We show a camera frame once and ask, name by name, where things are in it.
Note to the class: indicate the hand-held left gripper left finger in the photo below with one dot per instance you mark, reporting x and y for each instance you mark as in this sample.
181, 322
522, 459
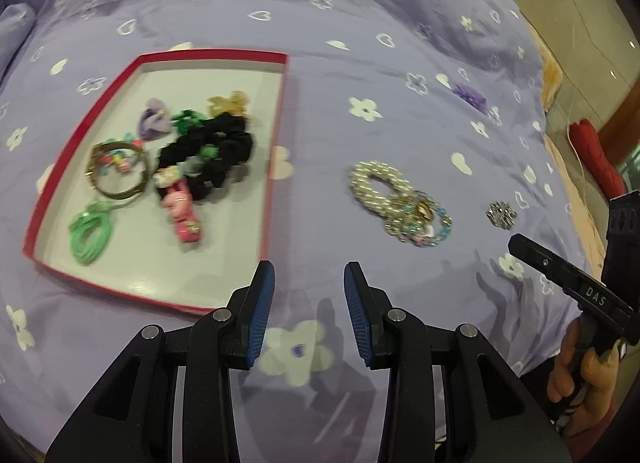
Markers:
260, 313

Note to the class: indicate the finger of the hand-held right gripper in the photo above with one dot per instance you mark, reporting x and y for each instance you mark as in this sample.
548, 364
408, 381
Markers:
560, 268

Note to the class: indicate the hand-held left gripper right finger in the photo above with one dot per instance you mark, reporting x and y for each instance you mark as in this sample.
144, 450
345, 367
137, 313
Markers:
357, 313

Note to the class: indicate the pink hair clip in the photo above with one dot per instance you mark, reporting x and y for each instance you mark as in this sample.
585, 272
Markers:
181, 208

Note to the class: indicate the red shallow cardboard box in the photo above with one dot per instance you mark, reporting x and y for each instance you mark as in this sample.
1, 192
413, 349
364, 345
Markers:
125, 263

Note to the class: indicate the black velvet scrunchie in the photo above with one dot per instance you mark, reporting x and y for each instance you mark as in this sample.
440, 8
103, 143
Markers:
230, 143

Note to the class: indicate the gold bangle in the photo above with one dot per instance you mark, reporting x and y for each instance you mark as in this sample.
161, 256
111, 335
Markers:
120, 194

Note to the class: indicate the yellow hair claw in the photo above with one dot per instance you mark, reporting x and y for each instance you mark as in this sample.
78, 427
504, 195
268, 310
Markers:
227, 104

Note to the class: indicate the person's right hand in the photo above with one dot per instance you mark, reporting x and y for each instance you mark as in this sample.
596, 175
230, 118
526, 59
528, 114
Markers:
595, 388

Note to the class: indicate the peach bedsheet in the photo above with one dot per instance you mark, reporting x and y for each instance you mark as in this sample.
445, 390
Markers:
575, 213

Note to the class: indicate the silver snowflake charm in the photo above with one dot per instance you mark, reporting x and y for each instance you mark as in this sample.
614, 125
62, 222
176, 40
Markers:
501, 214

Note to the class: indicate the red fabric bag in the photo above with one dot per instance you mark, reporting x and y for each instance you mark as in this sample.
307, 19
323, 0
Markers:
597, 158

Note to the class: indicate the orange patterned cloth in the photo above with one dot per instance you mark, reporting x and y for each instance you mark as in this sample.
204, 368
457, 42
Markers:
551, 80

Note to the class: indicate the purple flower hair clip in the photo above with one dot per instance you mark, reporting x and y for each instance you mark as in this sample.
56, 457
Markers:
470, 97

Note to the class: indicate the purple floral blanket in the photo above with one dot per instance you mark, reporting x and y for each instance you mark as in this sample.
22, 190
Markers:
400, 43

